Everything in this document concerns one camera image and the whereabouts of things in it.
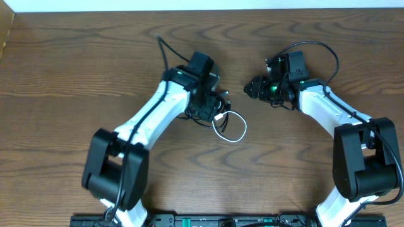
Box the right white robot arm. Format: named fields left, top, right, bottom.
left=244, top=51, right=403, bottom=226

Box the white usb cable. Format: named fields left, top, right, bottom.
left=211, top=110, right=248, bottom=143

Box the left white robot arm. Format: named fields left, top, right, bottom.
left=81, top=52, right=221, bottom=226

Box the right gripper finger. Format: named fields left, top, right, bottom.
left=244, top=88, right=259, bottom=98
left=244, top=76, right=259, bottom=90

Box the black usb cable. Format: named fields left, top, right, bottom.
left=176, top=90, right=233, bottom=135

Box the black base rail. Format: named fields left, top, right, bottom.
left=69, top=212, right=388, bottom=227

